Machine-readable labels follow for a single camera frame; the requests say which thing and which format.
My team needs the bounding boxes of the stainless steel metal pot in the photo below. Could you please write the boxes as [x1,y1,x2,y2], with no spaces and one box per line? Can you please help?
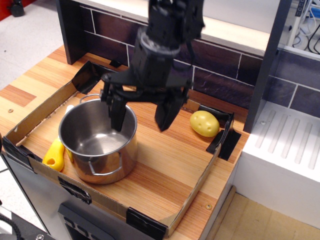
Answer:
[58,94,138,185]

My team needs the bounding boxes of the dark grey vertical post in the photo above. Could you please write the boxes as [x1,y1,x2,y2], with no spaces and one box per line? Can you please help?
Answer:
[243,0,292,133]

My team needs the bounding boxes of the dark grey left side panel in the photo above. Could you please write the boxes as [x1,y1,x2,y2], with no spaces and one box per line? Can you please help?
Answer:
[56,0,87,65]

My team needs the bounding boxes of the yellow handled white toy knife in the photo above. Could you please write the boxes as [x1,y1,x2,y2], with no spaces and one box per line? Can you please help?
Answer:
[41,104,75,172]

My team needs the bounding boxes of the cardboard fence with black tape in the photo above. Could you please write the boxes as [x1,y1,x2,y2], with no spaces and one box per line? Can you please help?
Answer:
[0,56,248,240]

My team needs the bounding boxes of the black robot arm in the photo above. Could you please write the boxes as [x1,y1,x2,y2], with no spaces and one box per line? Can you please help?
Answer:
[100,0,205,132]

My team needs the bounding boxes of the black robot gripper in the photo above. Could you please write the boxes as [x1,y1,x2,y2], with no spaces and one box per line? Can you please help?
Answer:
[100,27,194,132]

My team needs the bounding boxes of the cables in background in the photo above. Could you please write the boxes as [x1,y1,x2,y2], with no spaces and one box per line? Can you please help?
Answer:
[289,0,320,55]

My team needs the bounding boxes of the white ribbed drainboard sink unit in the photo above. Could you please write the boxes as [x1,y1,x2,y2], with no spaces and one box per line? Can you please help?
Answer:
[234,100,320,208]

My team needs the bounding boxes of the yellow plastic toy potato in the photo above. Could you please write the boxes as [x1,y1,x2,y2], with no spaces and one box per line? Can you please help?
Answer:
[189,110,220,138]

